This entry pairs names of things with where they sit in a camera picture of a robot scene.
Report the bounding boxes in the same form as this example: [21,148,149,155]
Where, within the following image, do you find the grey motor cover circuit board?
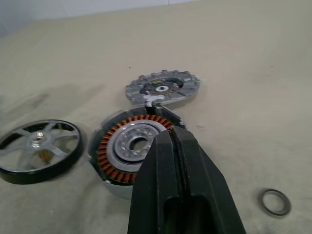
[124,69,202,106]

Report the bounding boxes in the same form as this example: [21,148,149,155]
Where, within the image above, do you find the spoked silver rotor black rim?
[0,118,89,185]

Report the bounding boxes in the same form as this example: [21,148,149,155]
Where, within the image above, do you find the motor stator housing copper coils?
[87,106,189,196]

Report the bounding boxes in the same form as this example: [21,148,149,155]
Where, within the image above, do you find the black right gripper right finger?
[171,125,247,234]

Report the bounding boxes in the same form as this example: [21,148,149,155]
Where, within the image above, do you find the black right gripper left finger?
[129,130,194,234]

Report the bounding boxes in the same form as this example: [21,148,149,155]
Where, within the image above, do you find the small black ring seal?
[258,188,292,217]

